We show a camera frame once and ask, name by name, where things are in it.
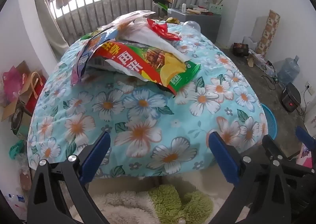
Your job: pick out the small white bottle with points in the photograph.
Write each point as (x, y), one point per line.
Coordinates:
(184, 8)

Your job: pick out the gold yellow wrapper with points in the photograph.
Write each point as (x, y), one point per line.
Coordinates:
(172, 20)

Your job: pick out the red wrapper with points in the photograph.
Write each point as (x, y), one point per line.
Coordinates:
(161, 28)

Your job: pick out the tall patterned box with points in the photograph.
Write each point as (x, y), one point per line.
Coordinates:
(268, 31)

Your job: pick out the pink packet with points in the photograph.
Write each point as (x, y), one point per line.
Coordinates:
(305, 157)

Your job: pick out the red green chips bag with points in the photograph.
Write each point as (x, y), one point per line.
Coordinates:
(148, 63)

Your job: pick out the clear plastic wrapper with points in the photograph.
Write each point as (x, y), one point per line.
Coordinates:
(128, 17)

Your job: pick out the floral turquoise blanket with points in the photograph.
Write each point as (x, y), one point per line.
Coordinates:
(138, 120)

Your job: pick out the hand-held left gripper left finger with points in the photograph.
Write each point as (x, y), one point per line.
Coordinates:
(97, 154)

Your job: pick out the green plastic basket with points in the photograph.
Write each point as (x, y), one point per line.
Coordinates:
(216, 8)

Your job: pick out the red gift bag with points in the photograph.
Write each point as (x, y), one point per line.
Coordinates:
(34, 95)

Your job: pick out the pink snack bag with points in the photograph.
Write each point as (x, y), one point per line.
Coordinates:
(85, 56)

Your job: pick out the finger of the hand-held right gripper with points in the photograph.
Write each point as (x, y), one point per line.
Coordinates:
(271, 145)
(306, 138)

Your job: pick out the green wrapper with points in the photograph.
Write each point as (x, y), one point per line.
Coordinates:
(87, 36)

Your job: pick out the green fluffy cloth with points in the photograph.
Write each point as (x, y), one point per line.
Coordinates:
(177, 204)

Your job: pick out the wall socket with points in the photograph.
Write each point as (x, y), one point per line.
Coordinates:
(307, 85)

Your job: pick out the pink gift bag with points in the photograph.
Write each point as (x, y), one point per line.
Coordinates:
(12, 83)

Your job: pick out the white plastic bag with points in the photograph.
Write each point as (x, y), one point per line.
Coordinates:
(251, 42)

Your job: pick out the grey cabinet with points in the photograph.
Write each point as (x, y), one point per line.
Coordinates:
(197, 22)

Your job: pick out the black box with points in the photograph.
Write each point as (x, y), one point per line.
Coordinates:
(240, 49)

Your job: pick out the blue water jug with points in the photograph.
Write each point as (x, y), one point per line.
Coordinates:
(288, 72)

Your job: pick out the clear plastic bottle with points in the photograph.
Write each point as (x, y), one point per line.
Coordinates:
(191, 27)

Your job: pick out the black rice cooker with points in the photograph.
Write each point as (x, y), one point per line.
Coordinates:
(290, 99)

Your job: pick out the white paper towel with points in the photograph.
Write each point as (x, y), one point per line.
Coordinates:
(153, 38)

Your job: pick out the blue plastic basin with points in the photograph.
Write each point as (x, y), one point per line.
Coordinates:
(270, 121)

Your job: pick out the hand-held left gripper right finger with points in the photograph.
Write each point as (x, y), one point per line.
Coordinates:
(223, 157)

